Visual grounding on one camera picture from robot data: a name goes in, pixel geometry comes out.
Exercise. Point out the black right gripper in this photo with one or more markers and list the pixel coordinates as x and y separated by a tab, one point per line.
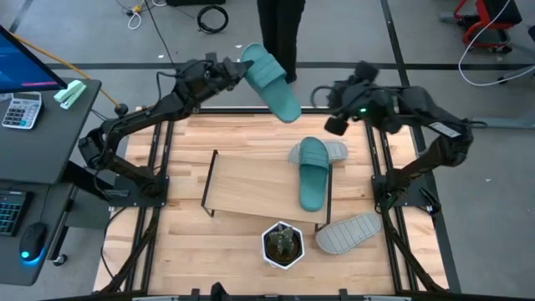
368	100

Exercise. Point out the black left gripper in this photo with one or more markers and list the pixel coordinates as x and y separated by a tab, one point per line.
221	75

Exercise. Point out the green slide sandal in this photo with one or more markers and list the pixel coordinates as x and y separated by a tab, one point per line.
313	180
271	83

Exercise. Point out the grey slide sandal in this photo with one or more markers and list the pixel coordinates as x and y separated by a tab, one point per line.
336	151
347	234

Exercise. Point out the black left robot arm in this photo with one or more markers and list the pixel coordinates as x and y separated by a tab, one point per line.
138	115

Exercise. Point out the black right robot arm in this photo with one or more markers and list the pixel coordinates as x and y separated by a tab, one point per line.
443	146

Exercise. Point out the person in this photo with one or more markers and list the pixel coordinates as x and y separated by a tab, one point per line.
280	33

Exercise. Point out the black box on floor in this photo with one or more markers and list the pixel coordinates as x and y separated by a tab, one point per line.
196	2

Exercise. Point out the yellow plug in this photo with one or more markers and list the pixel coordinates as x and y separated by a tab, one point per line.
137	8

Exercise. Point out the black round knob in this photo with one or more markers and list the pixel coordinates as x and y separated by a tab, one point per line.
121	109

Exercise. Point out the grey metal furniture leg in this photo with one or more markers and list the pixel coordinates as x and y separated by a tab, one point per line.
522	72
505	122

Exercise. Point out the red framed cart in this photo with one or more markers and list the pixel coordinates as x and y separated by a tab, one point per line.
501	12

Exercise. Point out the green cactus plant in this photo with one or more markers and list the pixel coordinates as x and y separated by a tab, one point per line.
281	240

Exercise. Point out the mint green stapler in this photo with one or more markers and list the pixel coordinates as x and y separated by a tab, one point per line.
69	95

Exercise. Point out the white hexagonal plant pot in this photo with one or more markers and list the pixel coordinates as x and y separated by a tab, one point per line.
284	266

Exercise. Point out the black office desk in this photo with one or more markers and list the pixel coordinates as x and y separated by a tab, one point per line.
42	150

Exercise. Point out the black computer monitor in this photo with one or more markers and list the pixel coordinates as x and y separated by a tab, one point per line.
21	67

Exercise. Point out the grey desk calculator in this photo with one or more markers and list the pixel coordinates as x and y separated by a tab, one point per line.
21	110

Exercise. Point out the black desk caster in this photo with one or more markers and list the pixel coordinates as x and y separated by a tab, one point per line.
60	260

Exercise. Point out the black computer mouse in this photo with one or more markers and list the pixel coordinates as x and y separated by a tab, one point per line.
33	240

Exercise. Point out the black backlit keyboard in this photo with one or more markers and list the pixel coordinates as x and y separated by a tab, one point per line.
10	213

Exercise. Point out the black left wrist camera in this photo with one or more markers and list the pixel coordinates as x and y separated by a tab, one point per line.
211	57

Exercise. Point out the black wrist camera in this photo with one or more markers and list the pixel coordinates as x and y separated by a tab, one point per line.
211	57
336	126

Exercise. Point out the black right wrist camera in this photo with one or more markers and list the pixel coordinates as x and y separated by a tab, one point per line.
336	126

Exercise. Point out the black aluminium table frame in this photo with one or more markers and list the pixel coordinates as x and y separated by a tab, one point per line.
217	111

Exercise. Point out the wooden shelf with black frame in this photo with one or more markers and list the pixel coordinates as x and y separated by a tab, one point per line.
251	184

